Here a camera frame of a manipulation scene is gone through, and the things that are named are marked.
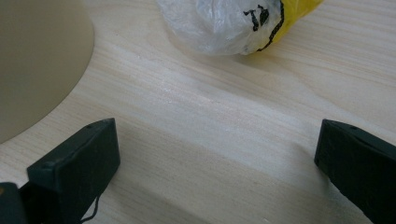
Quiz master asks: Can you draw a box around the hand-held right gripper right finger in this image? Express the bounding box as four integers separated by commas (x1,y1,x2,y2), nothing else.
314,119,396,224

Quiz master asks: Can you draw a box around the beige perforated strainer bowl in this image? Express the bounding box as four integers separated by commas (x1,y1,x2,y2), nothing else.
0,0,95,145

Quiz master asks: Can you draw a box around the white and yellow plastic bag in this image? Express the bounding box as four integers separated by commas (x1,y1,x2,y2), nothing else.
155,0,325,57

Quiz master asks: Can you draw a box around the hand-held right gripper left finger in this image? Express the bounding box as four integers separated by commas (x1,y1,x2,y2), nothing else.
18,118,121,224

